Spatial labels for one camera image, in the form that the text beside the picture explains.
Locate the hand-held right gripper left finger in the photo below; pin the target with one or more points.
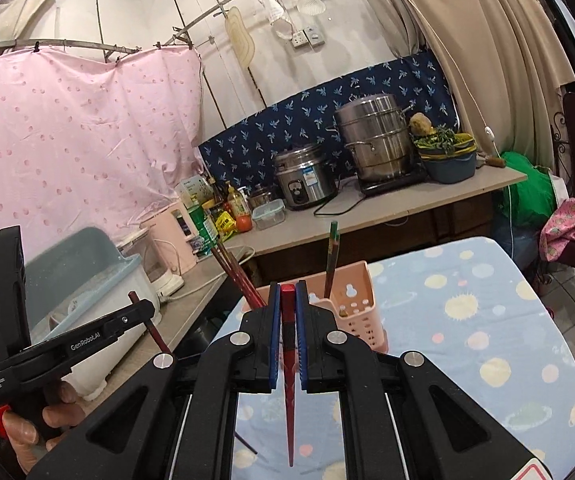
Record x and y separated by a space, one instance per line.
272 340

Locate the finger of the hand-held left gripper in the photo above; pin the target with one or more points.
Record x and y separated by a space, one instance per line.
130 320

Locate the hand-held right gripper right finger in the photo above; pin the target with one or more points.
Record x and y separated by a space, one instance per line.
303 340

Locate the brown chopstick with gold band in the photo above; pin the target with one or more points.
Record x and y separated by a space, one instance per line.
247 285

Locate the pink perforated utensil holder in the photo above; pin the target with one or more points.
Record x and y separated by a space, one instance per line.
357 310

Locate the green chopstick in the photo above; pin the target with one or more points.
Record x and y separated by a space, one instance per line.
331 265

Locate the person's left hand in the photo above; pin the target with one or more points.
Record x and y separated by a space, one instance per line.
62 410

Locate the white kitchen appliance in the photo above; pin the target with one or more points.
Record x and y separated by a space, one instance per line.
162 270

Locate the pink electric kettle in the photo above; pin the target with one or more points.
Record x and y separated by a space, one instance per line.
175 230

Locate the red tomato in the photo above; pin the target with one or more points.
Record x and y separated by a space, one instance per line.
244 224

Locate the yellow packet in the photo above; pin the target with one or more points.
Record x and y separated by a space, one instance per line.
226 225

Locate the glass food container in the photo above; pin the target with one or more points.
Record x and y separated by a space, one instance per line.
268 214

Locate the sauce bottle yellow label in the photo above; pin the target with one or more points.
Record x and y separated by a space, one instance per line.
237 202

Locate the dark glass bottle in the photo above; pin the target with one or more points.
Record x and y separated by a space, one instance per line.
213 187

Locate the silver rice cooker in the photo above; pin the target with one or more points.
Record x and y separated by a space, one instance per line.
305 177

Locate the blue planet print tablecloth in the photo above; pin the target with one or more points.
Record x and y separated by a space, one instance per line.
467 320

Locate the wooden counter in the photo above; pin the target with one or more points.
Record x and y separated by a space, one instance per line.
417 200

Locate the black induction cooktop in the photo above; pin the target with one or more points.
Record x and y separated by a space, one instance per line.
392 182

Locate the pink dotted curtain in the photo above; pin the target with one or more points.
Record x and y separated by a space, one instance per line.
77 140

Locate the steel steamer pot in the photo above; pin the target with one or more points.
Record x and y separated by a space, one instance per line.
377 135

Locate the navy printed cloth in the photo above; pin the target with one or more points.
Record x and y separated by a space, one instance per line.
277 115

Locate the blue basin with greens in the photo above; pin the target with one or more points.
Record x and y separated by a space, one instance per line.
450 165

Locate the green bag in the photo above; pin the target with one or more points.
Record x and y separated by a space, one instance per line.
535 190

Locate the pink strawberry print cloth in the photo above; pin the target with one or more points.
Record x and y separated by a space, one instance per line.
572 230

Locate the beige hanging cutting board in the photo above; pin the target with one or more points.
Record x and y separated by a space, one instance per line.
241 37

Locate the white hanging plastic bag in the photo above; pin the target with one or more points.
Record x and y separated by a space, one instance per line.
273 12

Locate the white strainer ladle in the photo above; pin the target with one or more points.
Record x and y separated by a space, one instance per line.
311 4

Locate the beige curtain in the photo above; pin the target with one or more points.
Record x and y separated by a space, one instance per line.
487 50

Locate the metal curtain rail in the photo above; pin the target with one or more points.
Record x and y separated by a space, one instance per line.
67 46

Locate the white wall socket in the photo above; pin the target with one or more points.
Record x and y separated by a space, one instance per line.
308 36

